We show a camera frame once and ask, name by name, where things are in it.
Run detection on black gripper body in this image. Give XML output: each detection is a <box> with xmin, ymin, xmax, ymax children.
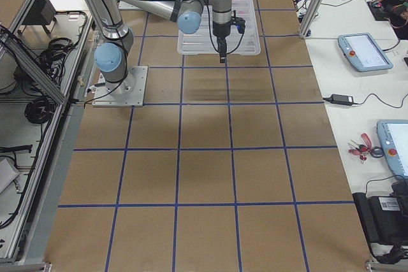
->
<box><xmin>212</xmin><ymin>22</ymin><xmax>231</xmax><ymax>45</ymax></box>

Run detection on clear plastic box lid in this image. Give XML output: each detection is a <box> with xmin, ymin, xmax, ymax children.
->
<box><xmin>177</xmin><ymin>0</ymin><xmax>261</xmax><ymax>62</ymax></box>

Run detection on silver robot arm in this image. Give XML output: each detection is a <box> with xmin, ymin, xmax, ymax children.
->
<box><xmin>90</xmin><ymin>0</ymin><xmax>245</xmax><ymax>63</ymax></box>

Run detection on black power adapter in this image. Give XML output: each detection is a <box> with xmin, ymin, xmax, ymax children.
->
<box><xmin>323</xmin><ymin>94</ymin><xmax>355</xmax><ymax>106</ymax></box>

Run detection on red key bunch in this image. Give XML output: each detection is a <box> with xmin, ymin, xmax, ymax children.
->
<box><xmin>348</xmin><ymin>133</ymin><xmax>384</xmax><ymax>163</ymax></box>

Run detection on teach pendant near keys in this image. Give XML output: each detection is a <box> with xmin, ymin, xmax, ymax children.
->
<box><xmin>377</xmin><ymin>120</ymin><xmax>408</xmax><ymax>178</ymax></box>

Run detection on black device with label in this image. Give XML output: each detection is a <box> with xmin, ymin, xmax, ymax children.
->
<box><xmin>353</xmin><ymin>179</ymin><xmax>407</xmax><ymax>264</ymax></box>

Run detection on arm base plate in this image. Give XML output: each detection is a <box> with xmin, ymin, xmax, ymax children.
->
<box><xmin>92</xmin><ymin>66</ymin><xmax>148</xmax><ymax>107</ymax></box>
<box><xmin>118</xmin><ymin>1</ymin><xmax>140</xmax><ymax>10</ymax></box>

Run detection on teach pendant near post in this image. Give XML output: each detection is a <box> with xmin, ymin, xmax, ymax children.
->
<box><xmin>337</xmin><ymin>33</ymin><xmax>393</xmax><ymax>73</ymax></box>

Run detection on coiled black cables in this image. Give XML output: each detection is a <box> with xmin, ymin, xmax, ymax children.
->
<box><xmin>34</xmin><ymin>37</ymin><xmax>80</xmax><ymax>75</ymax></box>

